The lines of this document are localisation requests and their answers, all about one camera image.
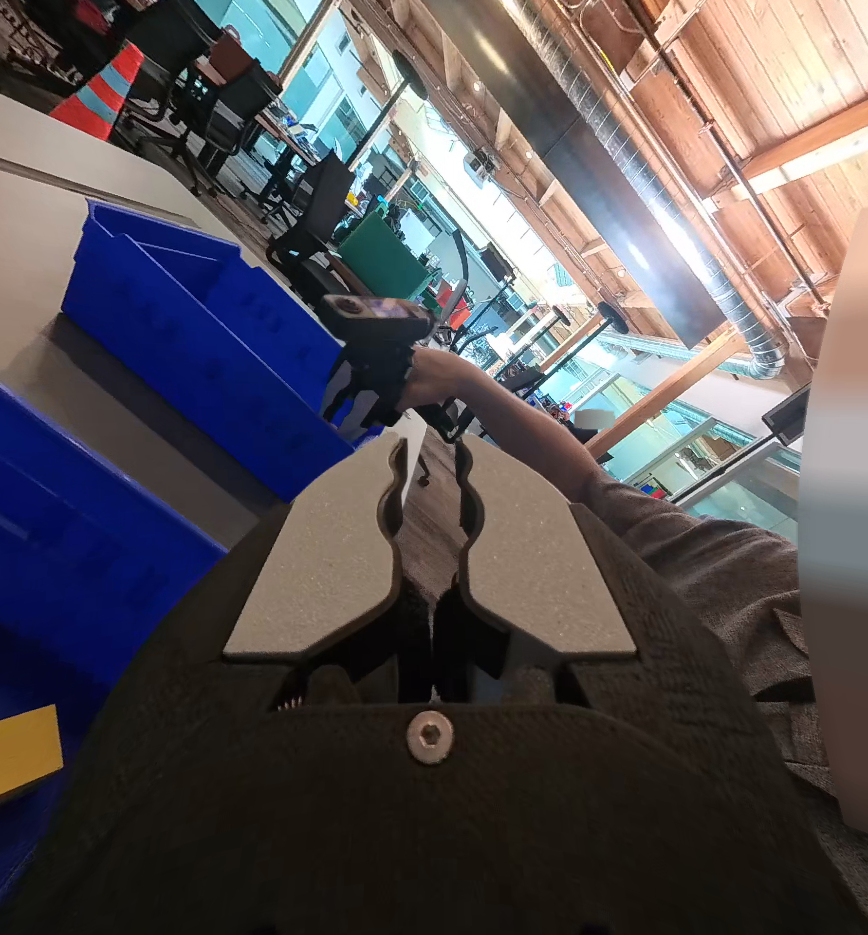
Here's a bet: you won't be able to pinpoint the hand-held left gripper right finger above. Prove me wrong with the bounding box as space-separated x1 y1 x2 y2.
432 436 639 706

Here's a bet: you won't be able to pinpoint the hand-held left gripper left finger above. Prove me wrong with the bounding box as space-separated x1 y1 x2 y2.
222 436 435 706

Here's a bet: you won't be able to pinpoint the blue plastic bin with cubes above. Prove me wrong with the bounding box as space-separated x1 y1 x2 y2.
61 199 385 505

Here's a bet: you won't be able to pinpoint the yellow wooden cube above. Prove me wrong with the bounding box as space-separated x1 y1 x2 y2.
0 705 64 821

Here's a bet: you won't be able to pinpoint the person's right forearm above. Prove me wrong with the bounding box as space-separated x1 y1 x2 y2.
448 358 613 505

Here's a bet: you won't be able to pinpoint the person's right hand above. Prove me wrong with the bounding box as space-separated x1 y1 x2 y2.
403 347 479 410

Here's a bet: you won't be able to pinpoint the green mat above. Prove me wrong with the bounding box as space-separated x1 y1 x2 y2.
337 210 432 300

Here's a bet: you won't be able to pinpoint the black office chair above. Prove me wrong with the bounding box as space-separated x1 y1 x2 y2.
266 150 356 289

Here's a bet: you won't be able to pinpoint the black floor lamp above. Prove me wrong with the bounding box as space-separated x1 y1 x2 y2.
345 50 429 168

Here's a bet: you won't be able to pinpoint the black ceiling panel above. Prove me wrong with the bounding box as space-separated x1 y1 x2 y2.
419 0 730 350

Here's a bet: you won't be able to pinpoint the orange traffic cone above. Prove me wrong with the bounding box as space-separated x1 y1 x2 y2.
49 40 145 141

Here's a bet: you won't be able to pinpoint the spiral silver ceiling duct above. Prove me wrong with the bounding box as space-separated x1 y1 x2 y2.
507 0 793 381

